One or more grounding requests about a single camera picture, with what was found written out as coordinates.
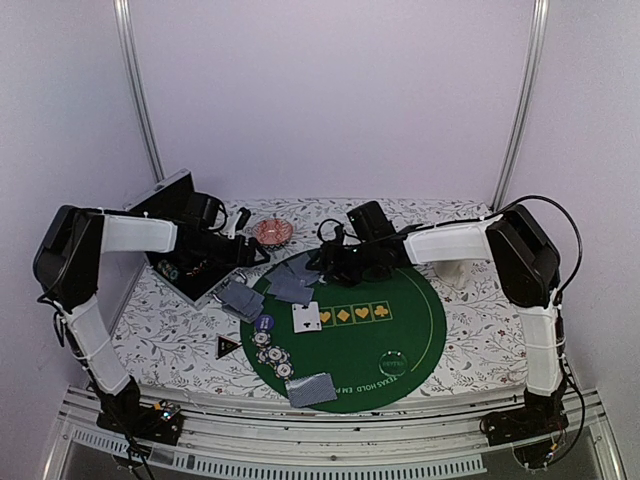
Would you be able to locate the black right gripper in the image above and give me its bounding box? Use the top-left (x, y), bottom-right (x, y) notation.
top-left (304, 239), bottom-right (378, 289)

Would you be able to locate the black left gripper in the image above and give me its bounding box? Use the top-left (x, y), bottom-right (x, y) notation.
top-left (191, 229), bottom-right (271, 269)

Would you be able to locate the red black chip row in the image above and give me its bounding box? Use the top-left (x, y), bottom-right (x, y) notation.
top-left (186, 260), bottom-right (209, 277)

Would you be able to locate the aluminium poker chip case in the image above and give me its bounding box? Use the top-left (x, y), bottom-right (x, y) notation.
top-left (124, 169), bottom-right (251, 310)

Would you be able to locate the blue playing card deck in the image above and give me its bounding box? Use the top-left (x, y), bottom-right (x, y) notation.
top-left (217, 281), bottom-right (265, 323)

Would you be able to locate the blue playing card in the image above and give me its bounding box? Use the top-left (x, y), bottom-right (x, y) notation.
top-left (285, 252), bottom-right (320, 286)
top-left (285, 372), bottom-right (337, 408)
top-left (265, 265), bottom-right (317, 305)

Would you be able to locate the purple small blind button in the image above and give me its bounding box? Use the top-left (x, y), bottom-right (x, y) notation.
top-left (254, 314), bottom-right (275, 332)

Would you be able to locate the clear acrylic dealer button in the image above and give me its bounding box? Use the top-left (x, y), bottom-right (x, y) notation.
top-left (378, 350), bottom-right (409, 377)

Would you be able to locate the white blue poker chip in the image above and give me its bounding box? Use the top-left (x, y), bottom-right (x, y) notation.
top-left (274, 362), bottom-right (295, 381)
top-left (252, 331), bottom-right (271, 349)
top-left (256, 346), bottom-right (291, 365)

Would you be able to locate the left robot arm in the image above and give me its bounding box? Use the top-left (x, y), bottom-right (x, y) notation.
top-left (33, 192), bottom-right (270, 434)

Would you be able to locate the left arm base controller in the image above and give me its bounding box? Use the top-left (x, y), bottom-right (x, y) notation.
top-left (97, 400), bottom-right (184, 446)

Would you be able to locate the right arm base controller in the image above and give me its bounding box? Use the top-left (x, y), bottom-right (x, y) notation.
top-left (479, 407), bottom-right (569, 470)

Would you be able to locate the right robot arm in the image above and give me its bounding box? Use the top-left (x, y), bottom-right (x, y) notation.
top-left (306, 201), bottom-right (568, 436)

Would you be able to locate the blue green chip stack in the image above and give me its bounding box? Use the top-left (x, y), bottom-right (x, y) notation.
top-left (155, 259), bottom-right (180, 282)

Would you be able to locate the red patterned bowl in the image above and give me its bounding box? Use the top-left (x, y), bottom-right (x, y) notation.
top-left (252, 218), bottom-right (294, 249)

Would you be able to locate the cream ceramic mug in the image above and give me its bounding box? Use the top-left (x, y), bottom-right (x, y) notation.
top-left (433, 260), bottom-right (472, 290)

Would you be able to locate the round green poker mat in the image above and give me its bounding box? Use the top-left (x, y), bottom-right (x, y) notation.
top-left (253, 268), bottom-right (447, 414)

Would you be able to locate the black triangular card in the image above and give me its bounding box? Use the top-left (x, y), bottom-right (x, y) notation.
top-left (216, 336), bottom-right (239, 359)

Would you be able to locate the aluminium table front rail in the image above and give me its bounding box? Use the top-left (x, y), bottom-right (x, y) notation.
top-left (42, 386), bottom-right (632, 479)

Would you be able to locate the left aluminium frame post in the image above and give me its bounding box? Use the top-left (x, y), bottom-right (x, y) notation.
top-left (113, 0), bottom-right (165, 182)

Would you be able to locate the aluminium frame post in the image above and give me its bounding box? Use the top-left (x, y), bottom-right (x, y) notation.
top-left (113, 0), bottom-right (165, 182)
top-left (491, 0), bottom-right (550, 211)

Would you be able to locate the right aluminium frame post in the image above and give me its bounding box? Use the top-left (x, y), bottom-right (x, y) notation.
top-left (491, 0), bottom-right (550, 211)

